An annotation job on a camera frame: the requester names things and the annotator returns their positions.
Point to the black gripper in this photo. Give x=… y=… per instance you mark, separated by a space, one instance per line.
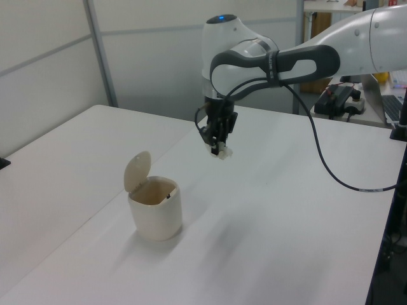
x=221 y=111

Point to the white paper trash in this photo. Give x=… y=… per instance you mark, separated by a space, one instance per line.
x=225 y=153

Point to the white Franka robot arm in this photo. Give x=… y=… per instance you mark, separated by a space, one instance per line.
x=318 y=60

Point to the small cream bin with lid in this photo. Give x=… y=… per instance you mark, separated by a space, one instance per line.
x=157 y=216

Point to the brown cardboard box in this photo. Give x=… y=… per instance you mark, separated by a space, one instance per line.
x=314 y=85

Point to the black power box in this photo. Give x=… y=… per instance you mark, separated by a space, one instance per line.
x=338 y=98

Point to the grey emergency stop button box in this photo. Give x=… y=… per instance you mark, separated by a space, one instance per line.
x=356 y=103

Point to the silver laptop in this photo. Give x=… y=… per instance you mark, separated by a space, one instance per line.
x=376 y=95

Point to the yellow round object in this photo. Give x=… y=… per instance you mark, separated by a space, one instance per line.
x=381 y=77

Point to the black stand pole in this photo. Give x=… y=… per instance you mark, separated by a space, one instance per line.
x=392 y=203

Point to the black table clamp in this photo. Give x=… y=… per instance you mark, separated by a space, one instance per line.
x=4 y=163

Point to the grey slim partition post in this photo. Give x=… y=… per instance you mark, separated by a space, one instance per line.
x=298 y=25

